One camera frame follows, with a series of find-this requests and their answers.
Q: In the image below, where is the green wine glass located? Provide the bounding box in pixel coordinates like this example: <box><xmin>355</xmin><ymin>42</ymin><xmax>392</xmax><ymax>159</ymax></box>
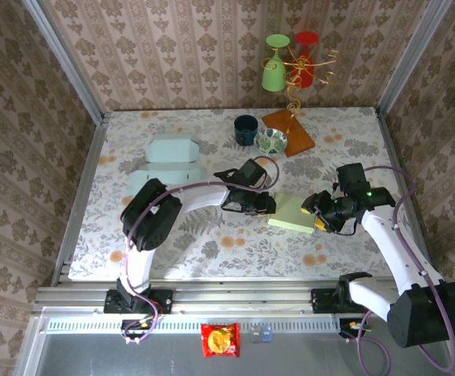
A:
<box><xmin>261</xmin><ymin>33</ymin><xmax>291</xmax><ymax>93</ymax></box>

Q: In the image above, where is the left aluminium corner post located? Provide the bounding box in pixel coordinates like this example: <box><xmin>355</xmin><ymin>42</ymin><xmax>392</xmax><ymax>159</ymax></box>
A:
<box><xmin>21</xmin><ymin>0</ymin><xmax>107</xmax><ymax>123</ymax></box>

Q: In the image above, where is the red snack packet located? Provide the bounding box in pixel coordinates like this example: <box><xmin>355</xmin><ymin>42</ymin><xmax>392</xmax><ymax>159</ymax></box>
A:
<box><xmin>200</xmin><ymin>322</ymin><xmax>241</xmax><ymax>359</ymax></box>

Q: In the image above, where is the aluminium side rail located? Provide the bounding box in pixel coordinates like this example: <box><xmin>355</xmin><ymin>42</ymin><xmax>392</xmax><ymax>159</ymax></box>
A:
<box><xmin>374</xmin><ymin>107</ymin><xmax>439</xmax><ymax>285</ymax></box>
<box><xmin>50</xmin><ymin>112</ymin><xmax>113</xmax><ymax>287</ymax></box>

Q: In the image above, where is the slotted cable duct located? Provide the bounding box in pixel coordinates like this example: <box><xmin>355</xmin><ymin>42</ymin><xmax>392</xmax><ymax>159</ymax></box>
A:
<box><xmin>41</xmin><ymin>316</ymin><xmax>447</xmax><ymax>334</ymax></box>

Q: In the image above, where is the aluminium corner post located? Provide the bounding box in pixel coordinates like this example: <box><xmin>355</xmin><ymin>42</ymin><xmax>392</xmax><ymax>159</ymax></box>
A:
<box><xmin>21</xmin><ymin>0</ymin><xmax>107</xmax><ymax>123</ymax></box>
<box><xmin>375</xmin><ymin>0</ymin><xmax>453</xmax><ymax>118</ymax></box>

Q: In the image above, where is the left arm cable connector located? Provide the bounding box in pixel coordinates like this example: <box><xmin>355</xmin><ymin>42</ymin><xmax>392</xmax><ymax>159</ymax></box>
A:
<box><xmin>121</xmin><ymin>318</ymin><xmax>154</xmax><ymax>341</ymax></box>

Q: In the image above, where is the left aluminium side rail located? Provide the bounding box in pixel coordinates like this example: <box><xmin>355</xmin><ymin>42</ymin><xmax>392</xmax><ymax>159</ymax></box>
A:
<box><xmin>50</xmin><ymin>112</ymin><xmax>113</xmax><ymax>287</ymax></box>

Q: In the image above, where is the green paper box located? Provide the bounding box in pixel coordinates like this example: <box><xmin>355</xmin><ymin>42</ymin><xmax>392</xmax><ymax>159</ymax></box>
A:
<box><xmin>266</xmin><ymin>191</ymin><xmax>317</xmax><ymax>235</ymax></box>

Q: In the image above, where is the arm cable connector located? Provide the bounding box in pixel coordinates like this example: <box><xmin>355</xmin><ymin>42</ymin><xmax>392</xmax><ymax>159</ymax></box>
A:
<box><xmin>121</xmin><ymin>318</ymin><xmax>154</xmax><ymax>341</ymax></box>
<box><xmin>338</xmin><ymin>317</ymin><xmax>374</xmax><ymax>340</ymax></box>

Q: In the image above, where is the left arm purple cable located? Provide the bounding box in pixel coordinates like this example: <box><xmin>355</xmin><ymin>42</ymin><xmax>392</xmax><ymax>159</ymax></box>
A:
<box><xmin>123</xmin><ymin>155</ymin><xmax>281</xmax><ymax>345</ymax></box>

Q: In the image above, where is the light blue paper box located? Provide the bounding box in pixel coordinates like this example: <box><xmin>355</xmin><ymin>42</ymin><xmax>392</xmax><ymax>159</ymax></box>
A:
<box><xmin>127</xmin><ymin>133</ymin><xmax>209</xmax><ymax>197</ymax></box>

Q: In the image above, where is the floral tablecloth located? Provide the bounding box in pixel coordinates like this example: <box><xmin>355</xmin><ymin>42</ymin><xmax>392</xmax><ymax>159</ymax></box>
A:
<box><xmin>68</xmin><ymin>106</ymin><xmax>428</xmax><ymax>281</ymax></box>

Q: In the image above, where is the dark blue mug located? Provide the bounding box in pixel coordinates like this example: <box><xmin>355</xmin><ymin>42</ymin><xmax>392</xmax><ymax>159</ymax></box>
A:
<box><xmin>233</xmin><ymin>114</ymin><xmax>259</xmax><ymax>146</ymax></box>

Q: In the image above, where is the leaf pattern bowl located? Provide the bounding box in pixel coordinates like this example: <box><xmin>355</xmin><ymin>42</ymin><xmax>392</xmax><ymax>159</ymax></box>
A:
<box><xmin>253</xmin><ymin>128</ymin><xmax>289</xmax><ymax>157</ymax></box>

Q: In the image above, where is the red wine glass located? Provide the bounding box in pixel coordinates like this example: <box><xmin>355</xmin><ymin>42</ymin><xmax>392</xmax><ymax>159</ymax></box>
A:
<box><xmin>289</xmin><ymin>31</ymin><xmax>320</xmax><ymax>89</ymax></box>

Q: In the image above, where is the right arm cable connector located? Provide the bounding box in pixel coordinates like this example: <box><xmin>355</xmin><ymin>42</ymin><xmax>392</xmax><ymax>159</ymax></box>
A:
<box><xmin>338</xmin><ymin>317</ymin><xmax>374</xmax><ymax>340</ymax></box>

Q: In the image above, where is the right aluminium side rail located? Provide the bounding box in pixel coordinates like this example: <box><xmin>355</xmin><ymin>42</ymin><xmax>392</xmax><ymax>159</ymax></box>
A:
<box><xmin>374</xmin><ymin>107</ymin><xmax>439</xmax><ymax>285</ymax></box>

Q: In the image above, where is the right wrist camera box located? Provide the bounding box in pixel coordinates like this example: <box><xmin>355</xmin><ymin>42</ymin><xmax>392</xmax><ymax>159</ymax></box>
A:
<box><xmin>335</xmin><ymin>162</ymin><xmax>371</xmax><ymax>193</ymax></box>

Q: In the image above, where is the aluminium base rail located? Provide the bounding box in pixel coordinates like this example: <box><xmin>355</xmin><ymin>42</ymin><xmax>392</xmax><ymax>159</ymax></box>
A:
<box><xmin>33</xmin><ymin>278</ymin><xmax>455</xmax><ymax>315</ymax></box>

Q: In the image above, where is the right aluminium corner post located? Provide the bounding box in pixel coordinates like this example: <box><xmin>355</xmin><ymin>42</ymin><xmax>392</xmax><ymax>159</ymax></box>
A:
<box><xmin>375</xmin><ymin>0</ymin><xmax>453</xmax><ymax>118</ymax></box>

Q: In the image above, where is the grey metal shelf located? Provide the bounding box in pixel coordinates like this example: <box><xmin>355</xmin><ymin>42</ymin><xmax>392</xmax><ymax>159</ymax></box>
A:
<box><xmin>13</xmin><ymin>311</ymin><xmax>455</xmax><ymax>376</ymax></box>

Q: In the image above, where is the gold wire glass rack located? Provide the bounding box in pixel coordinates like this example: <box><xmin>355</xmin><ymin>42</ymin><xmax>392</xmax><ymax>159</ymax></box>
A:
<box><xmin>261</xmin><ymin>49</ymin><xmax>348</xmax><ymax>158</ymax></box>

